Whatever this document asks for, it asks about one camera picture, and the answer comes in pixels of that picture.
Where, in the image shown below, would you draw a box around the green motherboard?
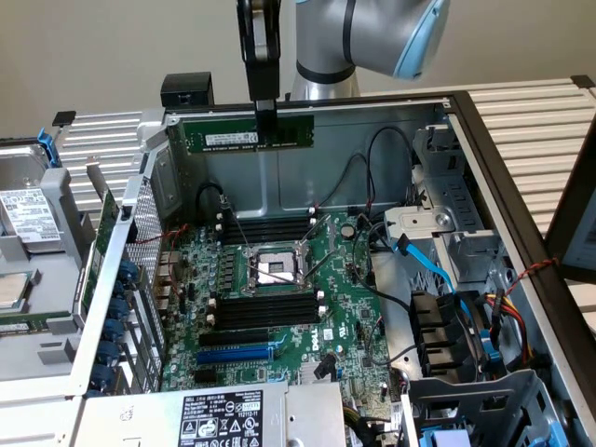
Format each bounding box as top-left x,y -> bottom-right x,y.
160,211 -> 395,397

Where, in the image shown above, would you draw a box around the thick black cable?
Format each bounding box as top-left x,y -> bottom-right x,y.
351,211 -> 415,311

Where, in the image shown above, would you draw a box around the grey metal disk bay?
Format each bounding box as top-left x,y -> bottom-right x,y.
384,123 -> 511,299

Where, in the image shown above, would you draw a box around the yellow red power wires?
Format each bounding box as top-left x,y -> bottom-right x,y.
483,291 -> 536,369

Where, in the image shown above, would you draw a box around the RAM slot white latches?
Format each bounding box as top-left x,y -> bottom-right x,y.
207,297 -> 326,317
214,218 -> 318,238
214,208 -> 318,225

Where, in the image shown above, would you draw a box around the silver power supply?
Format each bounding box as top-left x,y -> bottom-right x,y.
69,379 -> 348,447

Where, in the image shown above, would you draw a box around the dark grey disk bay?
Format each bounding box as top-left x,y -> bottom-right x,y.
402,367 -> 576,447

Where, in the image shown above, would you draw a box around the silver finned heat sink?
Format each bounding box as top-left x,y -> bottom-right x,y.
300,360 -> 337,384

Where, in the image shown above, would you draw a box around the black angled SATA plug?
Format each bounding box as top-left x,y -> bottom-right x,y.
314,352 -> 337,381

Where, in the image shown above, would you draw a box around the grey parts rack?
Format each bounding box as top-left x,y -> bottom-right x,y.
0,134 -> 102,373

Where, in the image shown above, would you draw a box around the green graphics card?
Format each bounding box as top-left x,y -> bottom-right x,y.
79,156 -> 121,322

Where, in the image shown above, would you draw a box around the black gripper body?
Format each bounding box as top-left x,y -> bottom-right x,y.
236,0 -> 283,64

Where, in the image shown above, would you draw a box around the RAM memory stick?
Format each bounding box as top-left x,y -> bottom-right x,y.
206,305 -> 327,332

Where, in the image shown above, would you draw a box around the thin black looped wire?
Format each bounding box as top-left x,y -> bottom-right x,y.
319,153 -> 373,209
365,126 -> 415,209

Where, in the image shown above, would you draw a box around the blue disk caddy handle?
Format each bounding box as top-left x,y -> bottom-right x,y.
35,129 -> 62,169

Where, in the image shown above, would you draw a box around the silver hard disk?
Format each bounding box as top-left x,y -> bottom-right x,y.
0,142 -> 65,255

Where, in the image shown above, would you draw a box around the thin metal locking lever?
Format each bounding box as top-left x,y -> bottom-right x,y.
245,264 -> 305,285
224,199 -> 256,249

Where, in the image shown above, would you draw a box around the grey metal PC case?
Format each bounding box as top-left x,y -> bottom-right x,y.
0,90 -> 596,447

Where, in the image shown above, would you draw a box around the long black expansion slot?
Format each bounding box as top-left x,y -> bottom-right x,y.
198,328 -> 271,349

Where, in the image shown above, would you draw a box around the red black twisted wire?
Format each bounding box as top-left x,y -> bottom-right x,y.
506,257 -> 560,295
124,223 -> 191,248

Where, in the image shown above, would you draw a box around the black box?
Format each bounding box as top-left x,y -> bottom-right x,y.
160,73 -> 215,107

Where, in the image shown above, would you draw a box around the black plastic fan shroud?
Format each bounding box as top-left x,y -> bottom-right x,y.
409,289 -> 471,378

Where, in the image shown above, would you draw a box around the blue expansion slot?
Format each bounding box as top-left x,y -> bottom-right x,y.
195,342 -> 280,367

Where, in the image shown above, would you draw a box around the silver socket cover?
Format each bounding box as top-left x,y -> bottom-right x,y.
300,213 -> 337,280

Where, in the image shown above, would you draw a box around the short black looped wire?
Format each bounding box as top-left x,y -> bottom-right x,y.
196,183 -> 234,221

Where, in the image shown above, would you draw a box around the CPU socket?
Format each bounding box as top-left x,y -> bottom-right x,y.
241,244 -> 313,298

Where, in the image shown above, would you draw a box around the blue flat SATA wire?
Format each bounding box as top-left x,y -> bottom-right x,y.
392,234 -> 474,327

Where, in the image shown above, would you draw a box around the yellow black braided cable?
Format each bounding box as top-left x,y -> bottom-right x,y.
344,403 -> 373,447

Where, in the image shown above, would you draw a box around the silver CPU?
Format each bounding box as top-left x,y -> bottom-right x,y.
0,271 -> 30,312

